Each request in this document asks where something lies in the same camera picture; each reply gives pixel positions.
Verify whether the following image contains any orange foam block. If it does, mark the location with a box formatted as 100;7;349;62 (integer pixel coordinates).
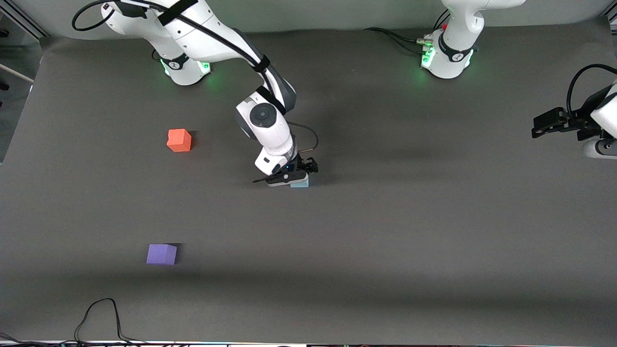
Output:
167;129;192;153

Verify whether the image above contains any black looped cable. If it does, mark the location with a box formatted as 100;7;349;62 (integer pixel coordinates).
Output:
74;298;150;346

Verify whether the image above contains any purple foam block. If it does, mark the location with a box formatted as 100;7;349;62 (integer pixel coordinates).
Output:
146;244;177;266

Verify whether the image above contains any dark grey table mat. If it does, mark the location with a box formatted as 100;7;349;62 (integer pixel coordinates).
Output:
0;17;617;346

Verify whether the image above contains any aluminium frame rail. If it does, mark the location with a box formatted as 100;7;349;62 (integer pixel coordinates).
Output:
0;0;50;40

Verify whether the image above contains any black left arm base cable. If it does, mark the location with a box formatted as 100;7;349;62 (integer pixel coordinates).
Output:
363;10;451;54

